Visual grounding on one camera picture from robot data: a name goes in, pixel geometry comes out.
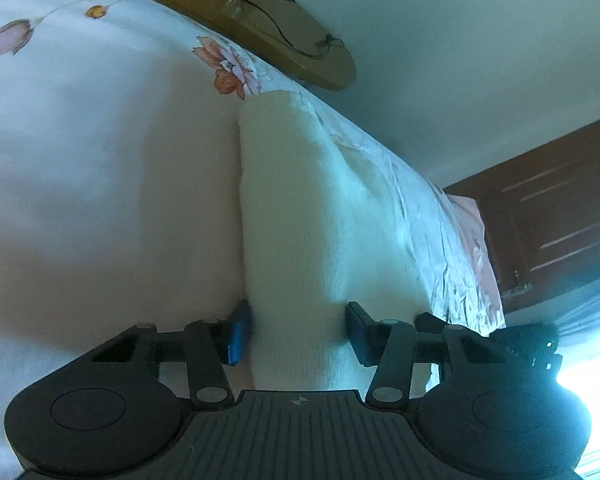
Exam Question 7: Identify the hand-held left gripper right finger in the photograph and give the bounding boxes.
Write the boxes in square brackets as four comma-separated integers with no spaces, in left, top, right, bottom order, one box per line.
[345,301,503,408]

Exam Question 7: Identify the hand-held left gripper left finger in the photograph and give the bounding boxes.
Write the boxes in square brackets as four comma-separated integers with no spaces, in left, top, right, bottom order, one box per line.
[87,300,253,408]

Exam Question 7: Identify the white knitted garment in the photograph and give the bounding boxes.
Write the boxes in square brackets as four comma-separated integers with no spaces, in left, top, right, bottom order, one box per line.
[236,90,433,393]

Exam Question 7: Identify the pink cloth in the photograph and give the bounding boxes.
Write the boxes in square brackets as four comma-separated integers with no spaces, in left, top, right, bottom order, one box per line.
[447,195,503,311]

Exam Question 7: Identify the brown wooden door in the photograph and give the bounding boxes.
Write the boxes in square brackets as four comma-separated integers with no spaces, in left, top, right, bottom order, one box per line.
[442,115,600,313]

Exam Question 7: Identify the floral white bed sheet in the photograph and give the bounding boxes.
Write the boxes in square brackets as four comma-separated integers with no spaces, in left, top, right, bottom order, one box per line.
[0,0,506,461]

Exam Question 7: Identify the wooden television stand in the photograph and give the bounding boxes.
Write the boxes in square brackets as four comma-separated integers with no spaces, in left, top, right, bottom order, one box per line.
[45,0,357,92]

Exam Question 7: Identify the black cable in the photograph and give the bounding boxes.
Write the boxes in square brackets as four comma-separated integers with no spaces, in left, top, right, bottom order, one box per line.
[220,0,348,61]

